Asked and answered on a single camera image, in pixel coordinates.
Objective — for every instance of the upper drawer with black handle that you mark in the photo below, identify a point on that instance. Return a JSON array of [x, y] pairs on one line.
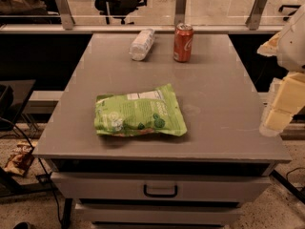
[[160, 187]]

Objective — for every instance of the right metal rail bracket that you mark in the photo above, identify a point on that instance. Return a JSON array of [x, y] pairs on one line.
[[253, 21]]

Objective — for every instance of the middle metal rail bracket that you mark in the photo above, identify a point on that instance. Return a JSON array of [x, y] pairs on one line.
[[180, 9]]

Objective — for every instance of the grey drawer cabinet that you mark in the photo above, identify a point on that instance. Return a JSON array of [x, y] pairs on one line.
[[159, 144]]

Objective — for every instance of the red coke can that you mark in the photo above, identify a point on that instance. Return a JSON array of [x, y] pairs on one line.
[[182, 46]]

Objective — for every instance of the left metal rail bracket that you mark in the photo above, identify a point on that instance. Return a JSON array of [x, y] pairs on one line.
[[65, 14]]

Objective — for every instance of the green rice chip bag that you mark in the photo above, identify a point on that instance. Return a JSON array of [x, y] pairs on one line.
[[153, 112]]

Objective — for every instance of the metal rail bracket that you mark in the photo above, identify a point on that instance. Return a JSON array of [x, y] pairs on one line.
[[65, 14], [253, 21], [180, 9]]

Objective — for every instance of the black side table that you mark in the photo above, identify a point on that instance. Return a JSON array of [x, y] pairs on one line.
[[15, 95]]

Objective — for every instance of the black chair base right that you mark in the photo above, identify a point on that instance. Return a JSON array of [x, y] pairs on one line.
[[291, 8]]

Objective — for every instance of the clear plastic water bottle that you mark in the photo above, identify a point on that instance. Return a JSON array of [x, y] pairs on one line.
[[141, 45]]

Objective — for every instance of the lower grey drawer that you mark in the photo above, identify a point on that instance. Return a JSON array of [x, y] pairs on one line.
[[158, 214]]

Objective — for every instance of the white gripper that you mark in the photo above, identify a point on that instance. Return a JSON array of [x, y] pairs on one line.
[[294, 47]]

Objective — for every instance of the crumpled brown snack bag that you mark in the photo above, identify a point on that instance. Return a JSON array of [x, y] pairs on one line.
[[20, 160]]

